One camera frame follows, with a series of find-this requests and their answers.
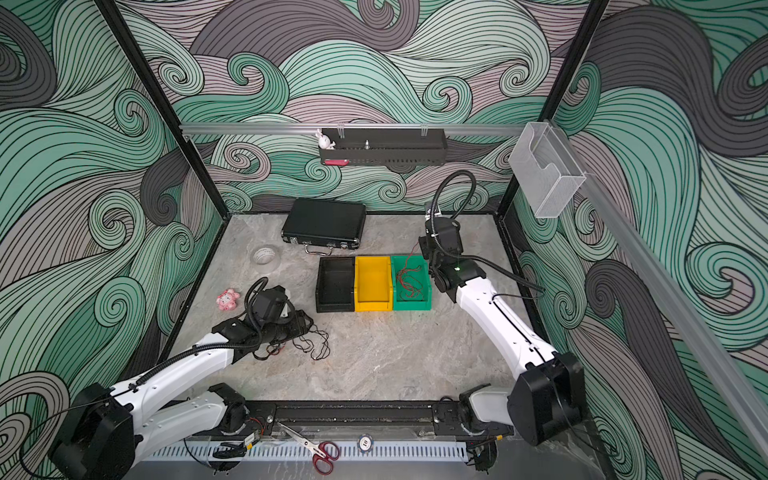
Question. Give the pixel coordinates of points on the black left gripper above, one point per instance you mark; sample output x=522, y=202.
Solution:
x=299, y=324

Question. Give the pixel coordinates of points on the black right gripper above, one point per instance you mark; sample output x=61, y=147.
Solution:
x=428, y=246

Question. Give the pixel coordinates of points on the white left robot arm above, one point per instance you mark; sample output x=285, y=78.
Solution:
x=110, y=429

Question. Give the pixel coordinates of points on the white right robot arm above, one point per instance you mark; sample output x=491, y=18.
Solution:
x=548, y=395

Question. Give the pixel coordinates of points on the pink pig toy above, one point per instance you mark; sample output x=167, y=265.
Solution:
x=227, y=300

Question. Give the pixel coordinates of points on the green plastic bin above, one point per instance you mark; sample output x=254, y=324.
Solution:
x=411, y=282

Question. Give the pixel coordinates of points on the black plastic bin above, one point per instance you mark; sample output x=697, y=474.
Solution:
x=334, y=290

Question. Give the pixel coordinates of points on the yellow plastic bin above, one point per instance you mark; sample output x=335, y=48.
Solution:
x=373, y=285

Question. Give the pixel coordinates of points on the black aluminium carry case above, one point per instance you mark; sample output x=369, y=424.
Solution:
x=325, y=223

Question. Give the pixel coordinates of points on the white rabbit figurine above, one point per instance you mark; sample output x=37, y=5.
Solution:
x=324, y=142

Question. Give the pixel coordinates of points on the round blue white button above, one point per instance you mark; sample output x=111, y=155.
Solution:
x=365, y=443

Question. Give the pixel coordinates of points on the black wall shelf tray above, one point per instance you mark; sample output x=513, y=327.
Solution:
x=399, y=149

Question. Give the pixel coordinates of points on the clear acrylic wall holder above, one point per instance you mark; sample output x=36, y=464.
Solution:
x=545, y=165

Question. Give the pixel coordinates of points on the red handled scissors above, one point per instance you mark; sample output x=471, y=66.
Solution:
x=323, y=454

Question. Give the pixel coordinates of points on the white slotted cable duct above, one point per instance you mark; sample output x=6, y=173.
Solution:
x=381, y=451

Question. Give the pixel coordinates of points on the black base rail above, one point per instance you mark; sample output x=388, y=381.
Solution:
x=445, y=417

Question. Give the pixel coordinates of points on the aluminium wall rail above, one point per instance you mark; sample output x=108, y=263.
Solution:
x=276, y=128

